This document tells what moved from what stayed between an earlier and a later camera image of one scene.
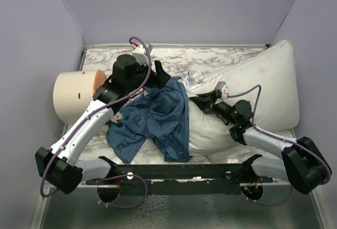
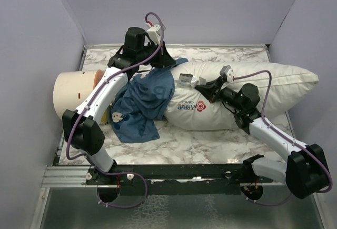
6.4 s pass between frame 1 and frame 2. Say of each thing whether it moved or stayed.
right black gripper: moved
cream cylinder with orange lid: stayed
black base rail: stayed
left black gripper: moved
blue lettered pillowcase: moved
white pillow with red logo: moved
